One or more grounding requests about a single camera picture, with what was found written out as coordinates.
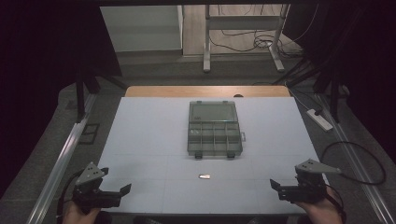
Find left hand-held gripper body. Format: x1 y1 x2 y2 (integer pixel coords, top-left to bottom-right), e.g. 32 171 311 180
72 161 122 216

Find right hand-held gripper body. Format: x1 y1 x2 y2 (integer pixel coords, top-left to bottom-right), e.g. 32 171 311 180
277 158 343 204

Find clear plastic compartment box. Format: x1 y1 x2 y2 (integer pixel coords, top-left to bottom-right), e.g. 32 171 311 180
186 100 247 160

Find person's left hand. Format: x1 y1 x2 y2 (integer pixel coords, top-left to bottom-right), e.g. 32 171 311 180
62 201 101 224

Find person's right hand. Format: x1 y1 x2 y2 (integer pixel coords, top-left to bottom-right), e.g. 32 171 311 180
294 186 344 224

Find dark floor grate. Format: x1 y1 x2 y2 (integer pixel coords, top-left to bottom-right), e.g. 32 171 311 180
78 122 101 146

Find white table cover board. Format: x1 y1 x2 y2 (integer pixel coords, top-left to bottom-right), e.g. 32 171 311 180
96 96 329 216

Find white power strip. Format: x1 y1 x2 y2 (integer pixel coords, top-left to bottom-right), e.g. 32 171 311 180
305 108 333 133

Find black tripod stand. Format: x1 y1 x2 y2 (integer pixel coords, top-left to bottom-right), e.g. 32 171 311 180
271 57 345 123
75 65 129 123

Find white cabinet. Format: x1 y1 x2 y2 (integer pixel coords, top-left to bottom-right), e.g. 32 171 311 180
99 5 184 54

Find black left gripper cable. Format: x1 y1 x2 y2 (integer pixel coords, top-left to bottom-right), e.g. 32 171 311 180
56 170 83 218

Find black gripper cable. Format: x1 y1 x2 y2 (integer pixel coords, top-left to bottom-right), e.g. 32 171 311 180
56 170 83 218
324 184 347 224

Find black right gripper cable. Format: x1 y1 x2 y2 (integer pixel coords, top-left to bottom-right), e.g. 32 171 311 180
324 184 347 224

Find aluminium rail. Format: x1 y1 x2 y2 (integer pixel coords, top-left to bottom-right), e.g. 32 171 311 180
315 92 396 224
25 92 98 224

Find black plug with cable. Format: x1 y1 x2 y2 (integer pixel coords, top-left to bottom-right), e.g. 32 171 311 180
289 87 325 117

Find black looped cable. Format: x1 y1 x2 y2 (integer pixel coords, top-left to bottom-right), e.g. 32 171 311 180
320 141 388 187

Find white power strip cable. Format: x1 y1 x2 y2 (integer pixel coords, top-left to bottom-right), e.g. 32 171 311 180
288 88 311 112

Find tangled black floor cables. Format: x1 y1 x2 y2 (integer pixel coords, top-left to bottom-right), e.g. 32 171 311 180
207 4 320 60

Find white metal stand frame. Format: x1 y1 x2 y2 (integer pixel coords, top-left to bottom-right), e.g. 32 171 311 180
202 4 291 74

